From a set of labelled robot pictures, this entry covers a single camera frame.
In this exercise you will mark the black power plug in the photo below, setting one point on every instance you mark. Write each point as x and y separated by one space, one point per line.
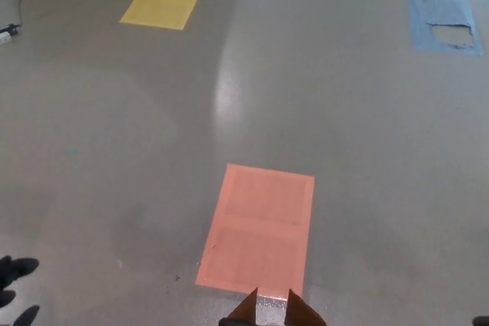
10 28

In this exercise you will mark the yellow floor sheet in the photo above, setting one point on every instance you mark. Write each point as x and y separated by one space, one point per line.
164 1

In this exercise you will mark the brown cardboard box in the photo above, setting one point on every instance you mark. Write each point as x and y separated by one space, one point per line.
244 310

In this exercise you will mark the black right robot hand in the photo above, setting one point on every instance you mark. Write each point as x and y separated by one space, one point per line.
482 322

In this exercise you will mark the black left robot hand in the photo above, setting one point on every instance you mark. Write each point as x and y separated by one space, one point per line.
17 266

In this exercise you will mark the torn blue floor sheet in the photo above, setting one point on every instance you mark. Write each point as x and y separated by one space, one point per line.
419 22

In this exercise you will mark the orange floor sheet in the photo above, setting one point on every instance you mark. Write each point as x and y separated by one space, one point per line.
260 226

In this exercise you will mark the white power strip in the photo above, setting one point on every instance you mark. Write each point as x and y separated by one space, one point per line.
4 37

